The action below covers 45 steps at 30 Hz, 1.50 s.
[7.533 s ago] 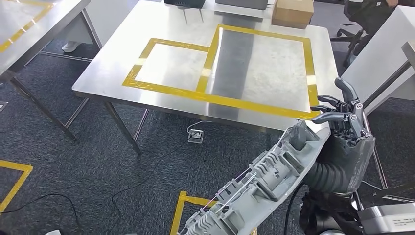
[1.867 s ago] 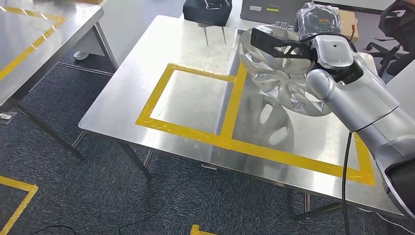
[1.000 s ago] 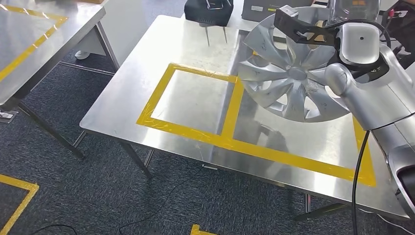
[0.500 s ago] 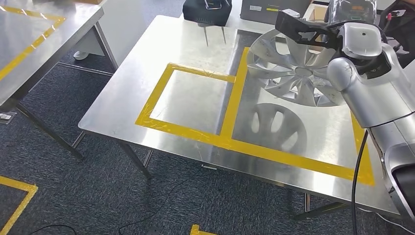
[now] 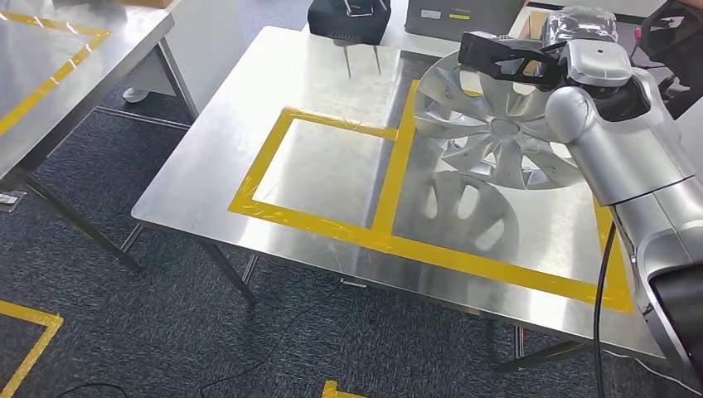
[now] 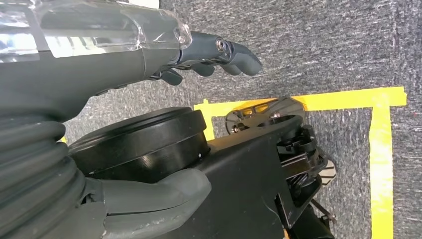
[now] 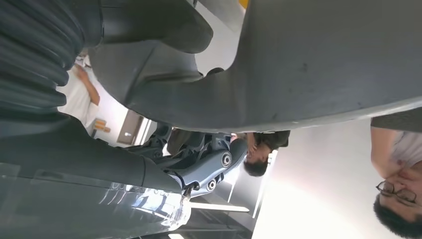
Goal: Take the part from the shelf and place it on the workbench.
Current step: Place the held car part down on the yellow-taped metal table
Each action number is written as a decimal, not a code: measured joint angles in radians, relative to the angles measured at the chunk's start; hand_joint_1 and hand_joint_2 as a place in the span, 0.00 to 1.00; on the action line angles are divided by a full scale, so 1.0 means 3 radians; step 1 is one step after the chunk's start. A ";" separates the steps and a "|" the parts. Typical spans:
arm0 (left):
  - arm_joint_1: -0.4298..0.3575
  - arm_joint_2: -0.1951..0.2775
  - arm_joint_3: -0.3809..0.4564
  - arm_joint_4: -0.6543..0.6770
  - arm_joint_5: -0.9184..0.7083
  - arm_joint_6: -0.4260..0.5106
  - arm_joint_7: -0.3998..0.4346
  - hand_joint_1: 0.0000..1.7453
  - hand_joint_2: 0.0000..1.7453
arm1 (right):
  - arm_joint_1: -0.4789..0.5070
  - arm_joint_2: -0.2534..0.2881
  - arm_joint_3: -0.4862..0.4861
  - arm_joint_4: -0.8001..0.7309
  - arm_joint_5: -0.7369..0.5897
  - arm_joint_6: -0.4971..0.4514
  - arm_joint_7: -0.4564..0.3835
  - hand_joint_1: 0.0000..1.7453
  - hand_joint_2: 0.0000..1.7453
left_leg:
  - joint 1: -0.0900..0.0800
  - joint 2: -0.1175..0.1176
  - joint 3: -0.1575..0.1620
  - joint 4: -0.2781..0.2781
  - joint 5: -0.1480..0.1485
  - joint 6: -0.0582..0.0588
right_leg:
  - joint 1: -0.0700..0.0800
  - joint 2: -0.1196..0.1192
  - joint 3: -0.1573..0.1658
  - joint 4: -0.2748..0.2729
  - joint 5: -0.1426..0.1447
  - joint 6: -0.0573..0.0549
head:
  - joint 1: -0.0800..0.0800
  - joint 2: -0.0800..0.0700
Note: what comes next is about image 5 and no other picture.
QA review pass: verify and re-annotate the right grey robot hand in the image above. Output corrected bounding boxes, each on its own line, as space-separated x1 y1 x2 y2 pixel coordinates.
458 31 564 92

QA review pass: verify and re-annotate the silver wheel hubcap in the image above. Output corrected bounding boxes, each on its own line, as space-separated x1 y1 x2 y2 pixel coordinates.
413 38 587 192

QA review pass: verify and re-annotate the stainless steel workbench table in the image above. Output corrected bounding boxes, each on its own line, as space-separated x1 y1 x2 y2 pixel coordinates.
130 24 669 376
0 0 200 274

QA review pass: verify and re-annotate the brown cardboard box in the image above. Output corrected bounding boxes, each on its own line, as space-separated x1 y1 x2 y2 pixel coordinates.
507 6 551 41

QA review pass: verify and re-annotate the dark grey case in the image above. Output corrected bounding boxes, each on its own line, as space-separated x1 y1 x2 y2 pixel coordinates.
404 0 530 44

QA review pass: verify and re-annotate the plastic wrapped item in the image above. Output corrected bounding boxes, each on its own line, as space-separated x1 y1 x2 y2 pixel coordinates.
541 5 620 46

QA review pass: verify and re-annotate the black office chair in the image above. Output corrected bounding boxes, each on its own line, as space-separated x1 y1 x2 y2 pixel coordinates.
634 0 703 120

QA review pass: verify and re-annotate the white desk panel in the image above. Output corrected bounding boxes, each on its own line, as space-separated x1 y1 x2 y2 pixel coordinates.
163 0 310 114

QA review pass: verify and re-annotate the yellow floor tape outline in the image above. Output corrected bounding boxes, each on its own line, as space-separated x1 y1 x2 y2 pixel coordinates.
0 298 65 398
321 380 370 398

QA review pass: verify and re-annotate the grey floor socket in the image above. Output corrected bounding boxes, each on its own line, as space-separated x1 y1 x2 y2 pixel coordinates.
0 190 27 214

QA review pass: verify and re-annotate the black device chrome handle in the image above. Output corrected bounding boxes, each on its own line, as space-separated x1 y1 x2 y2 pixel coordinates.
305 0 393 46

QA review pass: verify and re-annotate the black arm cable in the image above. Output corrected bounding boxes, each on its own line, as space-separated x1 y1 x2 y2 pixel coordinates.
592 219 618 398

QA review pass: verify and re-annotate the black floor cable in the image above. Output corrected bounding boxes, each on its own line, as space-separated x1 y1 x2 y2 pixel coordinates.
198 284 342 398

